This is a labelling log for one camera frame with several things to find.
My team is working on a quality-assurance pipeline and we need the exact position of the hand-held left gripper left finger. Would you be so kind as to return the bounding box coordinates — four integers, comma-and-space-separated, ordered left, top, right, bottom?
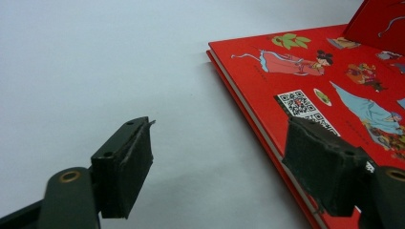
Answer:
90, 115, 157, 220

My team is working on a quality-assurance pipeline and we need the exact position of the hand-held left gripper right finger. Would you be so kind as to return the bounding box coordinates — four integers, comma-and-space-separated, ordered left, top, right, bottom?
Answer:
281, 115, 373, 218

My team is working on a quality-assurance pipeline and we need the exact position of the red hardcover picture book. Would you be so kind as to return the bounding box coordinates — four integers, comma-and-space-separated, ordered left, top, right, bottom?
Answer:
343, 0, 405, 55
205, 23, 405, 229

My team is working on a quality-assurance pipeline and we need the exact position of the white board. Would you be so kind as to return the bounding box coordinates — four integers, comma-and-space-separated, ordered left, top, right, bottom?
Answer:
0, 0, 366, 229

